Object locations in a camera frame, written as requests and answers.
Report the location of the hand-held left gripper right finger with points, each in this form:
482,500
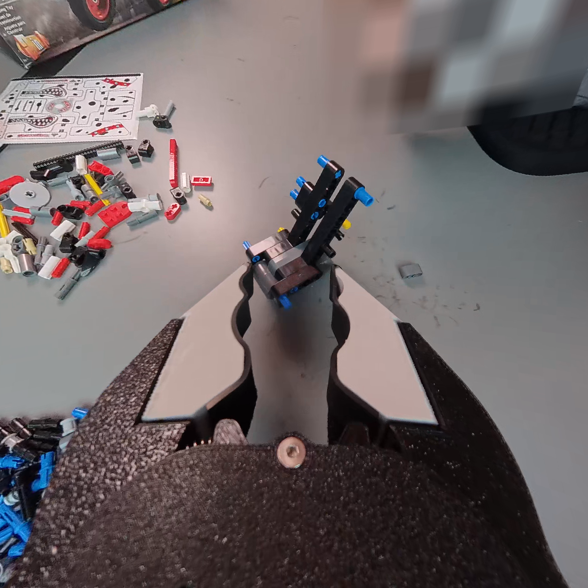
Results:
381,363

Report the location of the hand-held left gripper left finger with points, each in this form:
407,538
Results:
197,358

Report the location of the small grey toy brick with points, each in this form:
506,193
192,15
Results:
411,271

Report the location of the black toy brick assembly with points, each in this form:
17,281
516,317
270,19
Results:
321,220

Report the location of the small tan toy pin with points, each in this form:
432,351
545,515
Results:
206,201

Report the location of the red flat toy tile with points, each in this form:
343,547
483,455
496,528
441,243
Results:
202,180

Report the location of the pile of loose toy bricks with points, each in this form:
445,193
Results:
82,220

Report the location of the long red toy beam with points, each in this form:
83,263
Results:
173,160

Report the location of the heap of black blue pins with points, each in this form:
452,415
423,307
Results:
23,468

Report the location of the grey round toy disc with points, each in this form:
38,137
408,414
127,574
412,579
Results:
30,195

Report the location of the black toothed toy rack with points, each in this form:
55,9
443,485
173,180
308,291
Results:
78,155

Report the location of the black rubber tyre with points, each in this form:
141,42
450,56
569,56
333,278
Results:
528,147

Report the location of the white sticker sheet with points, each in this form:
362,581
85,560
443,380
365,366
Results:
87,108

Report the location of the toy set cardboard box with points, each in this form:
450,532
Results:
55,27

